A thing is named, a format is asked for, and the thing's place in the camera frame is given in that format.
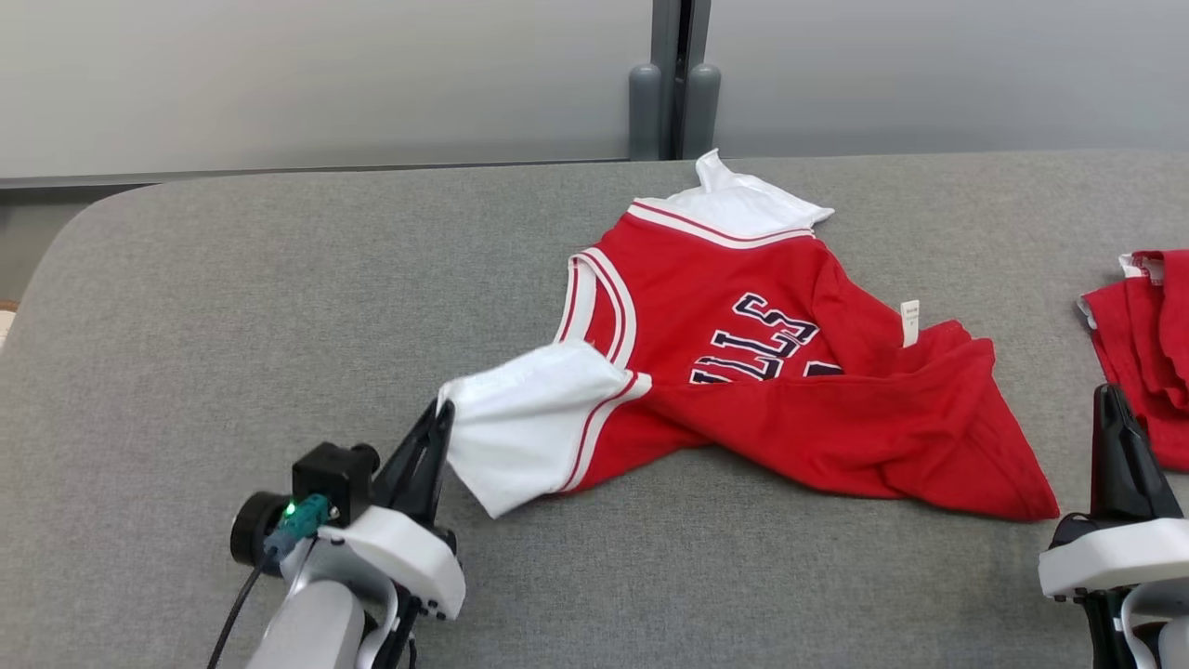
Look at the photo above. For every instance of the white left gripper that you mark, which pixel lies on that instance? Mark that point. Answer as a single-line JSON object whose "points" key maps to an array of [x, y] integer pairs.
{"points": [[409, 557]]}

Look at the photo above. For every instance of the grey partition post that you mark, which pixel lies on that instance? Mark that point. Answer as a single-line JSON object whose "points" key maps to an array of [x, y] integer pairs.
{"points": [[681, 37]]}

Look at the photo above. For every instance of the grey cylindrical post foot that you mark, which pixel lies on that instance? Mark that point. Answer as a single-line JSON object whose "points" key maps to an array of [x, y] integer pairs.
{"points": [[703, 111], [645, 111]]}

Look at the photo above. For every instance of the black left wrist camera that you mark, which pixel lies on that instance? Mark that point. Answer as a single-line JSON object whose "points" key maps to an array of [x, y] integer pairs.
{"points": [[325, 469]]}

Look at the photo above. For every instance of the red white shorts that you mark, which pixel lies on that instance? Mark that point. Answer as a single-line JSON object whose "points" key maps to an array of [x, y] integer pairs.
{"points": [[1147, 344]]}

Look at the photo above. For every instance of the red white basketball jersey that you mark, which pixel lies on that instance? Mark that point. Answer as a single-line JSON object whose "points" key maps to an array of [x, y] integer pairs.
{"points": [[790, 409]]}

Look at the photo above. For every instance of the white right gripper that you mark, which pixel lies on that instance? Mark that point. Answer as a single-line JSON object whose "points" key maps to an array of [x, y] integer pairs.
{"points": [[1115, 557]]}

